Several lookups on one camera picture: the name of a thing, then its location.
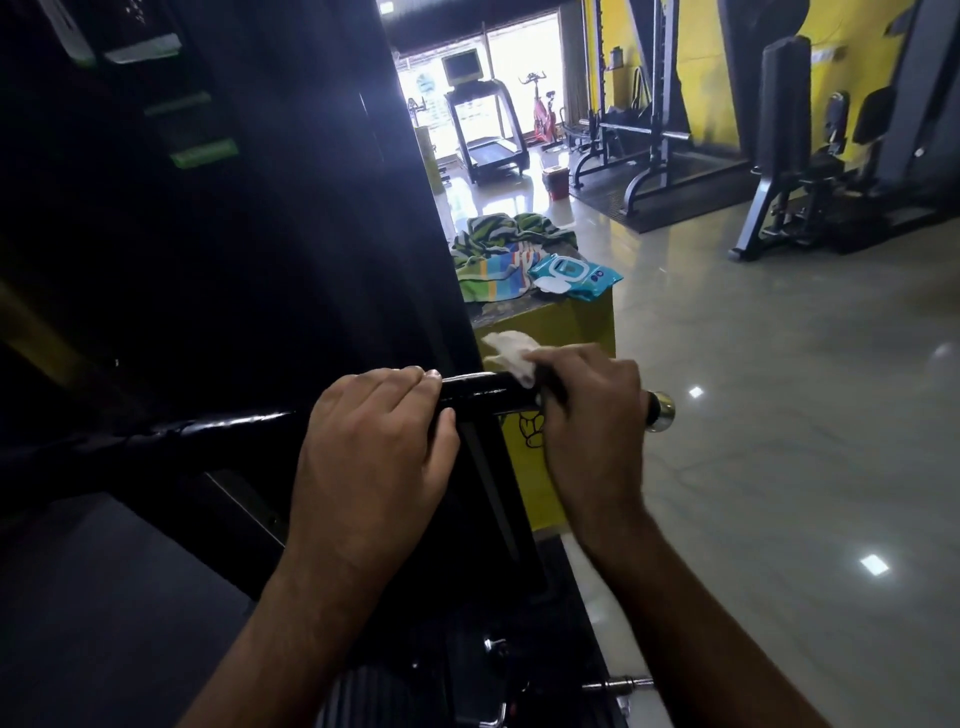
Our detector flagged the yellow standing banner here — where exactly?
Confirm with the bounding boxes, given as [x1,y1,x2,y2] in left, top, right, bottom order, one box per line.
[412,123,448,196]

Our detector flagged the black weight machine frame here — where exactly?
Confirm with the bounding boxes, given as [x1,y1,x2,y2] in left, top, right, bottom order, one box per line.
[0,0,628,728]

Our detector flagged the person's right hand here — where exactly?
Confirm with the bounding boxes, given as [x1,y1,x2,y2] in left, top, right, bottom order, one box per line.
[524,343,652,571]

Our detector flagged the beige door curtain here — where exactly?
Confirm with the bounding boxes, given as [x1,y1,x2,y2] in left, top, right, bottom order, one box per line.
[558,0,590,129]

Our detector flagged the person's right forearm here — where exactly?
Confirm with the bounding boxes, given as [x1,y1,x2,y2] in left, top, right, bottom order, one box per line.
[592,517,830,728]

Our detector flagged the blue wet wipes pack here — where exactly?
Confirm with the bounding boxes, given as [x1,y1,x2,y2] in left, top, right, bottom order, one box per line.
[528,253,624,303]

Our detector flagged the black floor mat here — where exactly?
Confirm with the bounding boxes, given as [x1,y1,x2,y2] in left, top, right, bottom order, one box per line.
[569,149,759,234]

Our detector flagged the person's left hand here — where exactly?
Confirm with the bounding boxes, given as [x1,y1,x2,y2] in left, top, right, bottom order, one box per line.
[288,365,461,594]

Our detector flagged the chrome black bar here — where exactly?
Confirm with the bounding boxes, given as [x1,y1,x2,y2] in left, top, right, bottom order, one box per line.
[0,371,676,519]

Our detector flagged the dark shrouded seated machine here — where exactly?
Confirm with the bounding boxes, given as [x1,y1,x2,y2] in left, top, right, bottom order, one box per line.
[824,0,960,253]

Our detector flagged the black treadmill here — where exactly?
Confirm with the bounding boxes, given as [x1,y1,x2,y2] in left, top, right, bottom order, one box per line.
[440,48,532,185]

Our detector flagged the green black striped towel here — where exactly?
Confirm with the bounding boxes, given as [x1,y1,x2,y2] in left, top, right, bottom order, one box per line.
[452,212,579,260]

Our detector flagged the green warning label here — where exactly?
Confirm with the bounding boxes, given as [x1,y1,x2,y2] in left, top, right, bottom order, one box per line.
[142,89,241,170]

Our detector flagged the black tipped chrome pin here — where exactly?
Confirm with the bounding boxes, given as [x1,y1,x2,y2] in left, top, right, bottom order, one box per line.
[581,674,655,695]

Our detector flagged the white cleaning wipe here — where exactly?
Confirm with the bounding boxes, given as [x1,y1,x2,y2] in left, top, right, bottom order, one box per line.
[481,329,541,390]

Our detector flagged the black smith machine rack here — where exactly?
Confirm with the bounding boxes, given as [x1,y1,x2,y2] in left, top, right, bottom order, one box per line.
[566,0,695,219]

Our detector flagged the dark instruction placard green edge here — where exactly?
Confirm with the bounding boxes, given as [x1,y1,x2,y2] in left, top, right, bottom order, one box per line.
[37,0,184,69]

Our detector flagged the yellow wooden plyo box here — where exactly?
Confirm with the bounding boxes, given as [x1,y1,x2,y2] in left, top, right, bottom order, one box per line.
[470,288,618,534]

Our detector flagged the red spin bike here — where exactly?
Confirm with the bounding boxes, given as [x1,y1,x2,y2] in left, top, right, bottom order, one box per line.
[518,71,560,148]

